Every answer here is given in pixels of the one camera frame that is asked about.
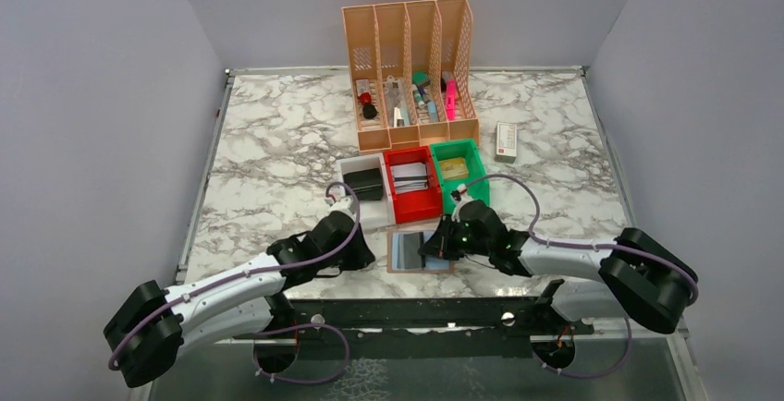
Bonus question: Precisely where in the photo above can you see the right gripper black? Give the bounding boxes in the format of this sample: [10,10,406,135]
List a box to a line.
[419,213,492,261]

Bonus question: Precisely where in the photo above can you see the brown leather card holder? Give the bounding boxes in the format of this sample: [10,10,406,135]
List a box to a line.
[386,230,454,274]

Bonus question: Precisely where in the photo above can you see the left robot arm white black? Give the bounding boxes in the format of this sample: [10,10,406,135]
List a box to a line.
[103,208,374,388]

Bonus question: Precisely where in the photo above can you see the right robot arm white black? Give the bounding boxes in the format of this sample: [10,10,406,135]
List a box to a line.
[418,200,698,334]

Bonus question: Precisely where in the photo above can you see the black card stack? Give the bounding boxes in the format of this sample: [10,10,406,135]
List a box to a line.
[343,168,386,201]

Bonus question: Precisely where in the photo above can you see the gold card stack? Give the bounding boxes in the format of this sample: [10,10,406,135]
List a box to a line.
[438,157,470,180]

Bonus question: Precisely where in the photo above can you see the white card stack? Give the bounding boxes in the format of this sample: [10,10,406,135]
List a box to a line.
[390,163,429,194]

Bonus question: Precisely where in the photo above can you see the red plastic bin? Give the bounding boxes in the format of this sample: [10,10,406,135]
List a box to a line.
[384,147,443,225]

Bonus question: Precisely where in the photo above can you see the green plastic bin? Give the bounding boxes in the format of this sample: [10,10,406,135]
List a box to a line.
[430,139,486,213]

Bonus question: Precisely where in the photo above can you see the white red small box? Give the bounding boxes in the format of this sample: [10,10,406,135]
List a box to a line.
[495,122,518,164]

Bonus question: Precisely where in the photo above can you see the red black small object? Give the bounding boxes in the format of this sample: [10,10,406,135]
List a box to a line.
[358,91,378,120]

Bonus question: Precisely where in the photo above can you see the blue white marker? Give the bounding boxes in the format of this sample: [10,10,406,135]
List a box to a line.
[426,100,439,123]

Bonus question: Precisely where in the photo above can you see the pink highlighter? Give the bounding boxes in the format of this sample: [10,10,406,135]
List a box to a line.
[442,76,458,121]

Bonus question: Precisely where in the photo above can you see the teal capped marker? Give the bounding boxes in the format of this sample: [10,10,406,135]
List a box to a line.
[412,71,429,104]

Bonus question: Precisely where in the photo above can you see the peach desk file organizer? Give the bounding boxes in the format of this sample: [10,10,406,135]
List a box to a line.
[341,0,480,154]

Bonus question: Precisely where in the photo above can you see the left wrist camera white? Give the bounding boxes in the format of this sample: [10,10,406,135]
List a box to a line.
[329,196,360,219]

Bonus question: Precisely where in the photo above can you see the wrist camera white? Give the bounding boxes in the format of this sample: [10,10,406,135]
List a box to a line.
[329,196,360,219]
[450,189,474,221]

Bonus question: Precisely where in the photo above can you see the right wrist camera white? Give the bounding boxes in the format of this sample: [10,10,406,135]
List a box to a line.
[450,189,474,221]

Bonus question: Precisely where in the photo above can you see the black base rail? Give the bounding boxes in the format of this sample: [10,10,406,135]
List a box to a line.
[242,297,594,369]

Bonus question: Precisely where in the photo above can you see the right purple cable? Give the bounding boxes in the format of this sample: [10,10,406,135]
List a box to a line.
[450,174,701,381]

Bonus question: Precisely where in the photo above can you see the purple cable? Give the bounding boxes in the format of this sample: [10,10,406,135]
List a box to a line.
[450,174,701,381]
[107,181,362,387]

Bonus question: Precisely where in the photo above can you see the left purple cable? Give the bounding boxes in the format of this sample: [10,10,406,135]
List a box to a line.
[107,181,362,387]

